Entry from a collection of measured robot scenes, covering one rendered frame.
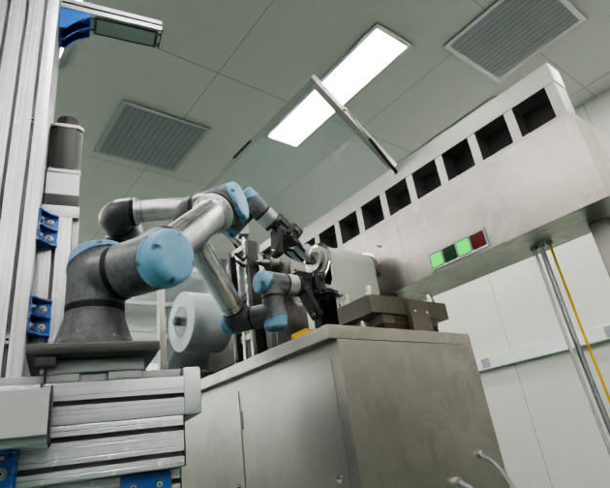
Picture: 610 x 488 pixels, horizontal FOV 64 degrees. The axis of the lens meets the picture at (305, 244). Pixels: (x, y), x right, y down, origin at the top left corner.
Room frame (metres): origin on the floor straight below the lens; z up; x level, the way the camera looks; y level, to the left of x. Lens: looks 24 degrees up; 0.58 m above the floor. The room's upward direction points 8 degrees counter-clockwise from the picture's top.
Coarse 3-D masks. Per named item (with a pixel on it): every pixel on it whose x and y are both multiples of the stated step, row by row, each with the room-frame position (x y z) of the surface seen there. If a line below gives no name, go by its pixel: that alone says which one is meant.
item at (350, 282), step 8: (336, 272) 1.69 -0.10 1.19; (344, 272) 1.72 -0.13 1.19; (352, 272) 1.75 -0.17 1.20; (360, 272) 1.78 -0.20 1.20; (336, 280) 1.69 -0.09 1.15; (344, 280) 1.72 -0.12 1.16; (352, 280) 1.75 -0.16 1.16; (360, 280) 1.77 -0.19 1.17; (368, 280) 1.80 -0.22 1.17; (376, 280) 1.83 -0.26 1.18; (344, 288) 1.71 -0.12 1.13; (352, 288) 1.74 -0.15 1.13; (360, 288) 1.77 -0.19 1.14; (376, 288) 1.83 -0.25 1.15; (352, 296) 1.74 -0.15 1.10; (360, 296) 1.76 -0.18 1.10
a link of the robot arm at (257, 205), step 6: (246, 192) 1.52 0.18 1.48; (252, 192) 1.53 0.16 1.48; (246, 198) 1.53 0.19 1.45; (252, 198) 1.53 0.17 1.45; (258, 198) 1.54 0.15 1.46; (252, 204) 1.54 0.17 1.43; (258, 204) 1.55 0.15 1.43; (264, 204) 1.56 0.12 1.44; (252, 210) 1.55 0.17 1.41; (258, 210) 1.56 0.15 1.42; (264, 210) 1.56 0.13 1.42; (258, 216) 1.57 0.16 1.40
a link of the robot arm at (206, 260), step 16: (176, 208) 1.21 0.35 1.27; (208, 240) 1.31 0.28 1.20; (208, 256) 1.32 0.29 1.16; (208, 272) 1.35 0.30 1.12; (224, 272) 1.39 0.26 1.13; (208, 288) 1.41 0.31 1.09; (224, 288) 1.41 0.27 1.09; (224, 304) 1.45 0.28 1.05; (240, 304) 1.48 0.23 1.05; (224, 320) 1.52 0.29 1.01; (240, 320) 1.50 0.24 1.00
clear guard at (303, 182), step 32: (320, 96) 1.61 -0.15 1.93; (288, 128) 1.79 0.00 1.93; (320, 128) 1.74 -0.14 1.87; (256, 160) 2.00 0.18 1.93; (288, 160) 1.94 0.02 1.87; (320, 160) 1.89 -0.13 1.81; (352, 160) 1.84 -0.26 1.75; (288, 192) 2.11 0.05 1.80; (320, 192) 2.05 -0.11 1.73; (352, 192) 2.00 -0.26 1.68; (256, 224) 2.38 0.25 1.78
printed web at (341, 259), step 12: (336, 252) 1.71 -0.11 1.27; (348, 252) 1.77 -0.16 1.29; (300, 264) 1.90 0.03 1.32; (336, 264) 1.70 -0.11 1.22; (348, 264) 1.74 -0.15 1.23; (360, 264) 1.79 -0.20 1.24; (372, 264) 1.83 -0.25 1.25; (288, 300) 2.02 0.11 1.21; (324, 300) 1.83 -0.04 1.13; (288, 312) 2.02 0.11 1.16; (300, 312) 2.06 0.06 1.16; (288, 324) 2.01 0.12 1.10; (300, 324) 2.06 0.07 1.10; (288, 336) 2.01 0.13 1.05
